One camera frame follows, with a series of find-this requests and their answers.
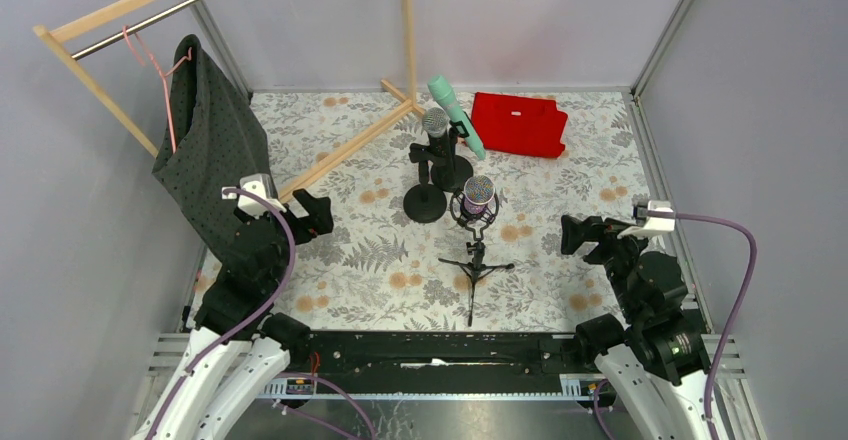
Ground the red folded cloth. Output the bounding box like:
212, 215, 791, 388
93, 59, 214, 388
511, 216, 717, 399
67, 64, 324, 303
471, 92, 568, 159

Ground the black round-base mic stand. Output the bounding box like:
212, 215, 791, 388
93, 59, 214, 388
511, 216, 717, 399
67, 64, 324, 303
428, 126, 474, 193

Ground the wooden clothes rack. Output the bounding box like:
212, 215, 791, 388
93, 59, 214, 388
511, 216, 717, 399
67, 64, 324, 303
33, 0, 423, 201

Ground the purple glitter microphone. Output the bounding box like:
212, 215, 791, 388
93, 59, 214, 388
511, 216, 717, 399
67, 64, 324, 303
461, 175, 495, 218

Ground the dark grey dotted garment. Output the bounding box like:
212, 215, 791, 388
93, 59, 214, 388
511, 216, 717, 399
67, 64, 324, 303
152, 34, 271, 263

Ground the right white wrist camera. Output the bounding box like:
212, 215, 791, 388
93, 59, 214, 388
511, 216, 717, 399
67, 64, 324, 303
618, 200, 676, 238

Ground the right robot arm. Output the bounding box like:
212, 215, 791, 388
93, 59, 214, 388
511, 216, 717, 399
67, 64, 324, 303
561, 207, 729, 439

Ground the black tripod shock-mount stand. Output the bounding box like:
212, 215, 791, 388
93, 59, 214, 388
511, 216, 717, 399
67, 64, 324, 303
438, 189, 515, 327

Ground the black glitter microphone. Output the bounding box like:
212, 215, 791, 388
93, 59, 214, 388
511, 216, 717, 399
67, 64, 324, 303
422, 107, 455, 191

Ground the pink wire hanger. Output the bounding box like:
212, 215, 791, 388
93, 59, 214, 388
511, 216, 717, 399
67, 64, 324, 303
121, 25, 194, 153

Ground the mint green microphone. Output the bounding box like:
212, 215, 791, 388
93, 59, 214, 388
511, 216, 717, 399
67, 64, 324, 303
427, 75, 487, 160

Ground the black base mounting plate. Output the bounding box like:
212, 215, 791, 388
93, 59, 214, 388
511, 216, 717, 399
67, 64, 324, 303
284, 330, 602, 398

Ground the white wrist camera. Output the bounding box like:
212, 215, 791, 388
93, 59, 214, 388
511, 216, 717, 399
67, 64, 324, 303
221, 173, 286, 221
618, 200, 676, 238

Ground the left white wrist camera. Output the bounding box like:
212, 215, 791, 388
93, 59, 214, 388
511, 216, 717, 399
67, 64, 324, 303
221, 173, 286, 221

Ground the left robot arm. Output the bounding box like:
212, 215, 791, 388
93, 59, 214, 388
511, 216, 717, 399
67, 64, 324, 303
133, 180, 334, 439

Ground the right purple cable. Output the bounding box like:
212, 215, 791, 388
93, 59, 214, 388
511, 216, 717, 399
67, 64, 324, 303
592, 209, 759, 440

